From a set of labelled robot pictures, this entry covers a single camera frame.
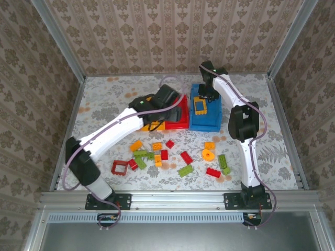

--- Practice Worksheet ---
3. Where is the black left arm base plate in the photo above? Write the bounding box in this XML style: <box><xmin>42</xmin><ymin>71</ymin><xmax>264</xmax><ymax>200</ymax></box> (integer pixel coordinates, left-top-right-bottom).
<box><xmin>85</xmin><ymin>193</ymin><xmax>132</xmax><ymax>211</ymax></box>

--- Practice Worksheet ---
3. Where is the blue plastic bin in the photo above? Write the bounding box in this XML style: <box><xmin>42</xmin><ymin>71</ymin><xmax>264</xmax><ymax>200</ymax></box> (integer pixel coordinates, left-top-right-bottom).
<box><xmin>188</xmin><ymin>83</ymin><xmax>223</xmax><ymax>132</ymax></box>

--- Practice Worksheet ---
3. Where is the aluminium frame post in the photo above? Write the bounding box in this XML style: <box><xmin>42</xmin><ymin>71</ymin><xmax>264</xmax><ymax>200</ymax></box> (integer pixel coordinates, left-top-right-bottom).
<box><xmin>268</xmin><ymin>0</ymin><xmax>319</xmax><ymax>79</ymax></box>
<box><xmin>30</xmin><ymin>0</ymin><xmax>86</xmax><ymax>82</ymax></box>

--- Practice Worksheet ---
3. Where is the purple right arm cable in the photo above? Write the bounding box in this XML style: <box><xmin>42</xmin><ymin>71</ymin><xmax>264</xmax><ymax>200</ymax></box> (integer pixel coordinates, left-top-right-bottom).
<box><xmin>198</xmin><ymin>64</ymin><xmax>278</xmax><ymax>231</ymax></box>

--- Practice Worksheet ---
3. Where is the small connector board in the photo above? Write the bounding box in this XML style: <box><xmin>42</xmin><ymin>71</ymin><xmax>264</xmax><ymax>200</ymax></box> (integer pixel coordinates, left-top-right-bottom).
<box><xmin>98</xmin><ymin>213</ymin><xmax>120</xmax><ymax>227</ymax></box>
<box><xmin>242</xmin><ymin>213</ymin><xmax>263</xmax><ymax>227</ymax></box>

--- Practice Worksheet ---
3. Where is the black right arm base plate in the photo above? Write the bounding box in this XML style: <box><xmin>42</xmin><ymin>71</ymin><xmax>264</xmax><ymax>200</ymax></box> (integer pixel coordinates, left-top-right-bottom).
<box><xmin>224</xmin><ymin>192</ymin><xmax>273</xmax><ymax>211</ymax></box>

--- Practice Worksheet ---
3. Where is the red lego window frame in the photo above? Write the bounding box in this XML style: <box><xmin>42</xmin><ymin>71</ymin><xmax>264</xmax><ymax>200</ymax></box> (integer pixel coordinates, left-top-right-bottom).
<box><xmin>111</xmin><ymin>160</ymin><xmax>129</xmax><ymax>176</ymax></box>

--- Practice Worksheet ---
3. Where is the grey slotted cable duct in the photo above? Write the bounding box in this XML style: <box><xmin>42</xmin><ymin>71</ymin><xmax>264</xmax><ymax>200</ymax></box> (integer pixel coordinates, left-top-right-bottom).
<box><xmin>47</xmin><ymin>212</ymin><xmax>245</xmax><ymax>223</ymax></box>

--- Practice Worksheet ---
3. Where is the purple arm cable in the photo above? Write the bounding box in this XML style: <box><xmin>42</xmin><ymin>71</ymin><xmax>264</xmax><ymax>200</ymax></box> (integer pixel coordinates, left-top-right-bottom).
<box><xmin>62</xmin><ymin>75</ymin><xmax>189</xmax><ymax>231</ymax></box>
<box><xmin>198</xmin><ymin>64</ymin><xmax>278</xmax><ymax>231</ymax></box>

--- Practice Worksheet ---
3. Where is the aluminium table side rail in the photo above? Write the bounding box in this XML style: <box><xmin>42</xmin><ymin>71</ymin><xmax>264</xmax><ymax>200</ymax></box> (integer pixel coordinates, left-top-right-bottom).
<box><xmin>49</xmin><ymin>78</ymin><xmax>87</xmax><ymax>192</ymax></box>
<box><xmin>265</xmin><ymin>75</ymin><xmax>310</xmax><ymax>191</ymax></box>

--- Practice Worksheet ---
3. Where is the grey metal panel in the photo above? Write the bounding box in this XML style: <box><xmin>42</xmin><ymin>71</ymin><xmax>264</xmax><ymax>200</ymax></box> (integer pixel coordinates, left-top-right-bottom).
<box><xmin>25</xmin><ymin>209</ymin><xmax>330</xmax><ymax>251</ymax></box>

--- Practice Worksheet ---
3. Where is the yellow lego window frame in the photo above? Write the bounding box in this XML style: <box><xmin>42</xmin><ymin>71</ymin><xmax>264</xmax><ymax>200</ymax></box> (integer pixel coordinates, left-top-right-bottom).
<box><xmin>193</xmin><ymin>96</ymin><xmax>209</xmax><ymax>116</ymax></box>

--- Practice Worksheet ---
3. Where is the aluminium mounting rail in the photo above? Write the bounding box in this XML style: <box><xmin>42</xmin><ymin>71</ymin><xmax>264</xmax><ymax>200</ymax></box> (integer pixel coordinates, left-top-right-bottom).
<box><xmin>39</xmin><ymin>190</ymin><xmax>321</xmax><ymax>210</ymax></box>

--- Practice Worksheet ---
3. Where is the yellow round lego piece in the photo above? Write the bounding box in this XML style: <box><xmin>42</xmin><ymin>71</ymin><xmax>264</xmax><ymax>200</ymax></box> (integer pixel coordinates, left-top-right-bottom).
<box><xmin>202</xmin><ymin>149</ymin><xmax>215</xmax><ymax>162</ymax></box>

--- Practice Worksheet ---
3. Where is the red plastic bin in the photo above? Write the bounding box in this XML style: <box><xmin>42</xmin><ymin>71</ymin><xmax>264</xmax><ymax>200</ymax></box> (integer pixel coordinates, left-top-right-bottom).
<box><xmin>164</xmin><ymin>94</ymin><xmax>189</xmax><ymax>131</ymax></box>

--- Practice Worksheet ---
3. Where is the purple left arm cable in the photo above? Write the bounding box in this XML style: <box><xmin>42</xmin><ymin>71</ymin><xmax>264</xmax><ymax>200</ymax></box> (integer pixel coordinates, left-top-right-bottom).
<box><xmin>62</xmin><ymin>75</ymin><xmax>189</xmax><ymax>231</ymax></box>

